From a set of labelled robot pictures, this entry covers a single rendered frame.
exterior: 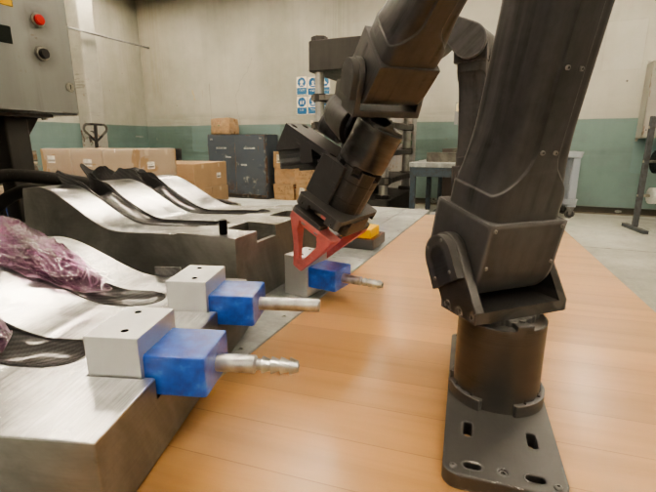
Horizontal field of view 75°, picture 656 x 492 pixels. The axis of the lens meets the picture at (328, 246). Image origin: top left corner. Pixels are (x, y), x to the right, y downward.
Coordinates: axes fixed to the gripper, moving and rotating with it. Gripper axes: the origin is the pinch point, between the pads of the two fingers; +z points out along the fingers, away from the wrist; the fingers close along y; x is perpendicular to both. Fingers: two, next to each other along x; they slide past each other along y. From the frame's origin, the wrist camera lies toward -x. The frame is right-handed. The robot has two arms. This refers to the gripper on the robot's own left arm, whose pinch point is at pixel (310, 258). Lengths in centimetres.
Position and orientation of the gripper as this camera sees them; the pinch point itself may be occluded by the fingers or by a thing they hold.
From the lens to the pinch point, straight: 57.2
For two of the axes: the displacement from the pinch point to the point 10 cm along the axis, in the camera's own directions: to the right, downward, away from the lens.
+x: 7.4, 5.9, -3.2
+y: -5.1, 2.0, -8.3
